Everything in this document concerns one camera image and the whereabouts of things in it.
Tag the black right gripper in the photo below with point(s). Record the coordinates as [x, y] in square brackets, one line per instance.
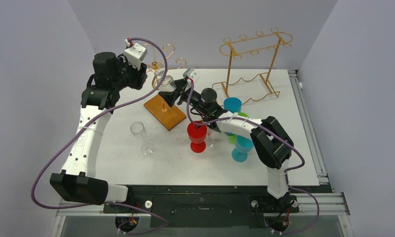
[181, 97]

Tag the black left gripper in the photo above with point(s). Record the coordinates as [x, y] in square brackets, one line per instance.
[139, 75]

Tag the patterned clear glass goblet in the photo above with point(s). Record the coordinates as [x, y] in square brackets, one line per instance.
[165, 81]

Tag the gold spiral rack wooden base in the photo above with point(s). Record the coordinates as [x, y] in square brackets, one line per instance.
[168, 116]

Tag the red plastic goblet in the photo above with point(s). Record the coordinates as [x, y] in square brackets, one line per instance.
[197, 134]

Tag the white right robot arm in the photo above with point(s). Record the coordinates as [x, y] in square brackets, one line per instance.
[271, 142]

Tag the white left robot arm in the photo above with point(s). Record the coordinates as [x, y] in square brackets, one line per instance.
[76, 182]

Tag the small clear wine glass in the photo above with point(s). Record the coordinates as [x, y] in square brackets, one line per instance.
[212, 137]

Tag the clear champagne flute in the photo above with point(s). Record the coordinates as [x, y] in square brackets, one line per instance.
[139, 131]

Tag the blue plastic goblet rear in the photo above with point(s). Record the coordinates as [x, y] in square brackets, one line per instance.
[232, 104]

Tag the blue plastic goblet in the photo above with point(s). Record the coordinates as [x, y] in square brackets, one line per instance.
[232, 104]
[243, 146]

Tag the green plastic goblet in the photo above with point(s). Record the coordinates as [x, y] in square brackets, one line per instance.
[232, 137]

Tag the blue plastic goblet front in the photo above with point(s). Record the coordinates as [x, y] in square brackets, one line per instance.
[243, 146]

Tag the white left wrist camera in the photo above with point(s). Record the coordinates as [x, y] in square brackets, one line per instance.
[135, 54]

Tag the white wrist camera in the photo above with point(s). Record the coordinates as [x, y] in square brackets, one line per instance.
[135, 54]
[191, 74]

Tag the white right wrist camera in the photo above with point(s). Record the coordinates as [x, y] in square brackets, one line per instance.
[191, 74]

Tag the gold rectangular wire glass rack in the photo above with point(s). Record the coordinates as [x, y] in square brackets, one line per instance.
[250, 63]

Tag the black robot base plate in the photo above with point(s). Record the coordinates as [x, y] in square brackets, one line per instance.
[206, 206]

